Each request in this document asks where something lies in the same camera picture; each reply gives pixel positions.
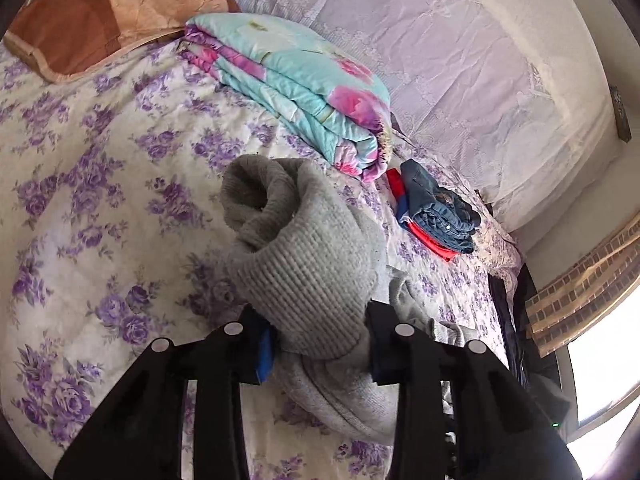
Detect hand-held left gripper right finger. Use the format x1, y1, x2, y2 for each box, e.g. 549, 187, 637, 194
364, 302, 583, 480

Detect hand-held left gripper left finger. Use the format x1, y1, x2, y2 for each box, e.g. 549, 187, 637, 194
54, 305, 275, 480

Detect grey knitted sweater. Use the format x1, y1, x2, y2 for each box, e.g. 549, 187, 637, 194
220, 155, 483, 446

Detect window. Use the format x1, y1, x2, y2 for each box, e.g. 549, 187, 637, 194
567, 305, 640, 461

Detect dark navy garment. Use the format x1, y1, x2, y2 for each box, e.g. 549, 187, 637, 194
487, 260, 538, 391

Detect red garment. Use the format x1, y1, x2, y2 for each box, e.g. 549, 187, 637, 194
385, 169, 458, 263

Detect beige checked curtain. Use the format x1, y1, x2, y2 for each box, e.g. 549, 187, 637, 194
522, 212, 640, 358

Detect folded blue jeans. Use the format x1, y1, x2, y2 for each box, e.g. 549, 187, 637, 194
397, 159, 482, 255

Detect purple floral pillow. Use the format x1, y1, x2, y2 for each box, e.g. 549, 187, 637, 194
475, 210, 523, 273

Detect purple floral bedsheet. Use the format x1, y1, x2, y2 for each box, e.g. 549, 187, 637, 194
0, 35, 523, 480

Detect folded floral quilt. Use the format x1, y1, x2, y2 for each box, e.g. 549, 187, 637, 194
180, 12, 392, 183

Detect brown pillow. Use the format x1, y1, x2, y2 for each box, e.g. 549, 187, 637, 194
4, 0, 241, 85

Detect dark wall fixture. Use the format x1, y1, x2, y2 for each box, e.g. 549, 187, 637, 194
609, 85, 633, 142

